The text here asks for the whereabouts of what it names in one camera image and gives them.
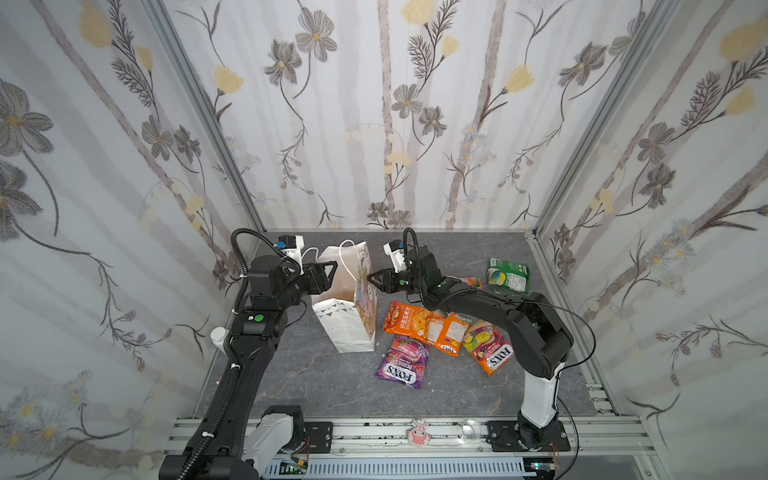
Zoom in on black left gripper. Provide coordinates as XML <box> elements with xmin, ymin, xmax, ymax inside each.
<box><xmin>272</xmin><ymin>258</ymin><xmax>337</xmax><ymax>311</ymax></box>

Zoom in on white cartoon paper bag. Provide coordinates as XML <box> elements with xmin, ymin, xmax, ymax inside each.
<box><xmin>311</xmin><ymin>239</ymin><xmax>378</xmax><ymax>353</ymax></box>

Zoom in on purple Fox's candy bag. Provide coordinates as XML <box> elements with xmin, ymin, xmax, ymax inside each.
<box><xmin>375</xmin><ymin>335</ymin><xmax>429</xmax><ymax>389</ymax></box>

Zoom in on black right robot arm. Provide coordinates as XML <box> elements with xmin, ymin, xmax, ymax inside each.
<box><xmin>367</xmin><ymin>227</ymin><xmax>579</xmax><ymax>453</ymax></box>

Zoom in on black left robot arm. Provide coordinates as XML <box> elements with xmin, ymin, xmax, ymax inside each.
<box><xmin>158</xmin><ymin>228</ymin><xmax>338</xmax><ymax>479</ymax></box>

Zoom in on orange green Fox's candy bag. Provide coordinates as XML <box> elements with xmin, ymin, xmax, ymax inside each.
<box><xmin>463</xmin><ymin>320</ymin><xmax>515</xmax><ymax>376</ymax></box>

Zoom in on orange red snack packet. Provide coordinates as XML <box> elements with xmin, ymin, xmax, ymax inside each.
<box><xmin>383</xmin><ymin>301</ymin><xmax>432</xmax><ymax>340</ymax></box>

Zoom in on orange white snack packet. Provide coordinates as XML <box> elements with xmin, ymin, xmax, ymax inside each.
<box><xmin>424</xmin><ymin>314</ymin><xmax>470</xmax><ymax>357</ymax></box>

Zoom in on orange snack packet back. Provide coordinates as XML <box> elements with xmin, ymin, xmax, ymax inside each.
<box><xmin>461</xmin><ymin>277</ymin><xmax>483</xmax><ymax>289</ymax></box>

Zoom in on white cup at left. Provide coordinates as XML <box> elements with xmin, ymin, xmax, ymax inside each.
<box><xmin>209</xmin><ymin>327</ymin><xmax>229</xmax><ymax>354</ymax></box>

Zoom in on green snack packet upper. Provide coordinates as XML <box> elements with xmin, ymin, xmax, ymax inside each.
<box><xmin>487</xmin><ymin>257</ymin><xmax>531</xmax><ymax>295</ymax></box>

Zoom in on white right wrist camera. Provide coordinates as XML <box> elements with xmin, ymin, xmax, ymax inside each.
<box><xmin>384</xmin><ymin>240</ymin><xmax>407</xmax><ymax>273</ymax></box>

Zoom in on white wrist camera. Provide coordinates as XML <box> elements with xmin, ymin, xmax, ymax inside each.
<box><xmin>276</xmin><ymin>234</ymin><xmax>305</xmax><ymax>273</ymax></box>
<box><xmin>384</xmin><ymin>240</ymin><xmax>407</xmax><ymax>273</ymax></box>

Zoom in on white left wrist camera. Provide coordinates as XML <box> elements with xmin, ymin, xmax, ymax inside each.
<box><xmin>276</xmin><ymin>234</ymin><xmax>305</xmax><ymax>273</ymax></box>

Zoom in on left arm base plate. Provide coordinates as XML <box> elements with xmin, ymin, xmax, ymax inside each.
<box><xmin>277</xmin><ymin>421</ymin><xmax>334</xmax><ymax>455</ymax></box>

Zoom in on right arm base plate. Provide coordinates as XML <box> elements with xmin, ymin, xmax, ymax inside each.
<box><xmin>486</xmin><ymin>419</ymin><xmax>572</xmax><ymax>453</ymax></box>

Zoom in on white slotted cable duct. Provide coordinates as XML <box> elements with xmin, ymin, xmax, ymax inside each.
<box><xmin>263</xmin><ymin>457</ymin><xmax>537</xmax><ymax>479</ymax></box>

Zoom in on aluminium front rail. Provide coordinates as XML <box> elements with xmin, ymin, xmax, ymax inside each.
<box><xmin>161</xmin><ymin>416</ymin><xmax>655</xmax><ymax>460</ymax></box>

